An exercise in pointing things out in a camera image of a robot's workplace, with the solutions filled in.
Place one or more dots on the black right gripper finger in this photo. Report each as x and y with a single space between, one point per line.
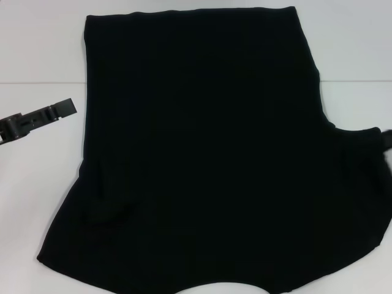
387 137
389 163

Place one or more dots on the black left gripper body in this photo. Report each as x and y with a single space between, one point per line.
10 128

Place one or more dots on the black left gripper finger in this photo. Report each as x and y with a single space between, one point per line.
65 108

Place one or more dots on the black t-shirt with FREE print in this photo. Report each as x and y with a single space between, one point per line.
199 122

